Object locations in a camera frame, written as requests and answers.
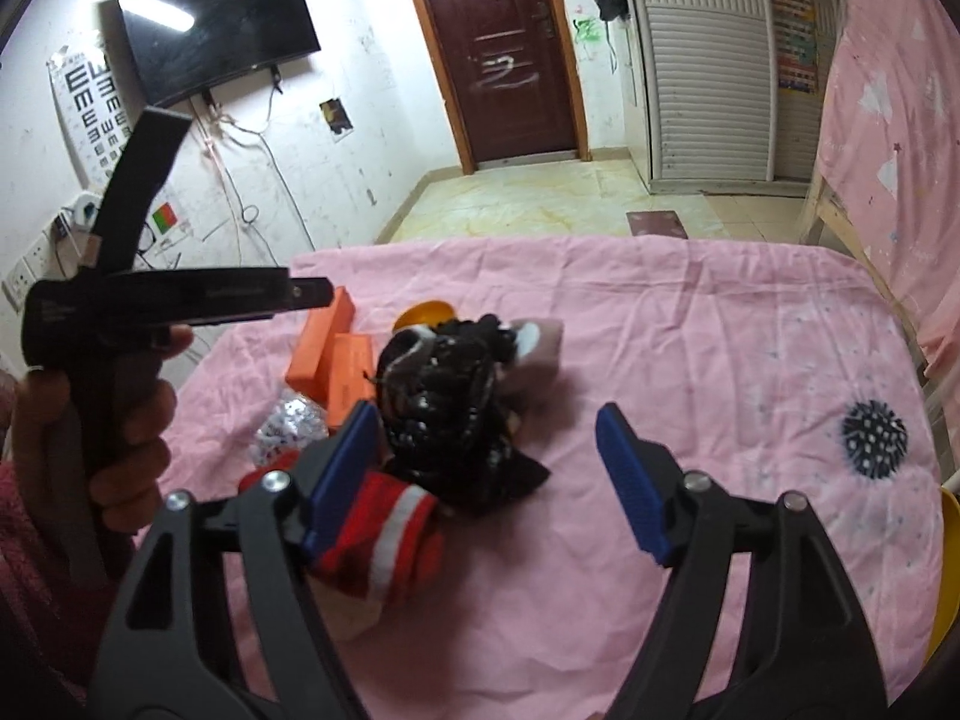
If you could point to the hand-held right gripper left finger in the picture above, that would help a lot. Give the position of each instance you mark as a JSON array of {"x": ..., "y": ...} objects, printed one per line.
[{"x": 349, "y": 480}]

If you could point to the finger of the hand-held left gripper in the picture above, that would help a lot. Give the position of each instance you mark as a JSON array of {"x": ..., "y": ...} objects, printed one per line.
[
  {"x": 142, "y": 165},
  {"x": 240, "y": 292}
]

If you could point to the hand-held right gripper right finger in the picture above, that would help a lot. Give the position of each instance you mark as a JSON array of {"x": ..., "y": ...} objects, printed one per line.
[{"x": 630, "y": 487}]

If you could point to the black shiny bundle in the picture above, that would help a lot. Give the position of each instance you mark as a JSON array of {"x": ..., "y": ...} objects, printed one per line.
[{"x": 442, "y": 405}]

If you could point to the yellow plastic basin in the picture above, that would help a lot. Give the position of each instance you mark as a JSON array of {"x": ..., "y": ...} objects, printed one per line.
[{"x": 946, "y": 540}]

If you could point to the person's left forearm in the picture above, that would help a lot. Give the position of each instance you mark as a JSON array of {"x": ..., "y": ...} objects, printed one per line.
[{"x": 37, "y": 577}]

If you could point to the person's left hand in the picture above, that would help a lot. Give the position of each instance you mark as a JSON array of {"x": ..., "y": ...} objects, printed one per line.
[{"x": 127, "y": 457}]

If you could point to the red green sticker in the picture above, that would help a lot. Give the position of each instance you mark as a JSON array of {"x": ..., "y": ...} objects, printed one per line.
[{"x": 166, "y": 217}]

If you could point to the red white striped sock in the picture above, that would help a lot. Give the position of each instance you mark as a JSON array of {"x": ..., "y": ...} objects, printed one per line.
[{"x": 382, "y": 540}]

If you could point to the eye chart poster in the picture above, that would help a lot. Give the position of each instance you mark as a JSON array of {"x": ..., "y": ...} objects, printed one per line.
[{"x": 82, "y": 105}]

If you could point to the silvery crumpled packet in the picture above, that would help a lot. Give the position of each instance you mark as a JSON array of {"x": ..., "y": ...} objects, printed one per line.
[{"x": 289, "y": 420}]

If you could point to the white power adapters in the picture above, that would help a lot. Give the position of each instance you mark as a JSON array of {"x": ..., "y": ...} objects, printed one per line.
[{"x": 75, "y": 221}]

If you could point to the orange box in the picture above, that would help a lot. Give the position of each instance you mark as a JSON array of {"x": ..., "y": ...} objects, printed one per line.
[
  {"x": 349, "y": 375},
  {"x": 315, "y": 345}
]

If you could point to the pink tablecloth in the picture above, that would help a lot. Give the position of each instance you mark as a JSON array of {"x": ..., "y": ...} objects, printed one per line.
[{"x": 712, "y": 330}]

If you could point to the yellow round object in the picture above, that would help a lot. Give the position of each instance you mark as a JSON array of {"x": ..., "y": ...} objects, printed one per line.
[{"x": 424, "y": 313}]

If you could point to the black spiky round object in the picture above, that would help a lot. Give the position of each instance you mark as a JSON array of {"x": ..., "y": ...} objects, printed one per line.
[{"x": 874, "y": 439}]

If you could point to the dark red floor tile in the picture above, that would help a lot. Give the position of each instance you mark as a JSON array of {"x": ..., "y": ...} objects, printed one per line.
[{"x": 656, "y": 223}]

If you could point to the dark brown door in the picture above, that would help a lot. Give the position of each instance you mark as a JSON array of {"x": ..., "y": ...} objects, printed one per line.
[{"x": 495, "y": 52}]

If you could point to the white shutter wardrobe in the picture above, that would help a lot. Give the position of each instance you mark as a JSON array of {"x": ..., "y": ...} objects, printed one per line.
[{"x": 712, "y": 52}]

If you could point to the pink printed bed curtain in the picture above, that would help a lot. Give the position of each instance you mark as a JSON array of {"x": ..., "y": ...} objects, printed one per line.
[{"x": 892, "y": 127}]

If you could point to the white wall socket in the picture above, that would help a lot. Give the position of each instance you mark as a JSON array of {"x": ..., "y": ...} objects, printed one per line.
[{"x": 22, "y": 277}]

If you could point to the black wall television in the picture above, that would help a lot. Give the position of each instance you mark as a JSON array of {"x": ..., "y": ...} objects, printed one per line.
[{"x": 217, "y": 22}]

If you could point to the open wall socket hole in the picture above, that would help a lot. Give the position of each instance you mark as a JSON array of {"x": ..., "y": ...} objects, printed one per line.
[{"x": 336, "y": 116}]

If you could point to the colourful grid wall poster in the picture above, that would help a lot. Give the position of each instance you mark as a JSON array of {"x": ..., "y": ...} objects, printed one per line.
[{"x": 795, "y": 30}]

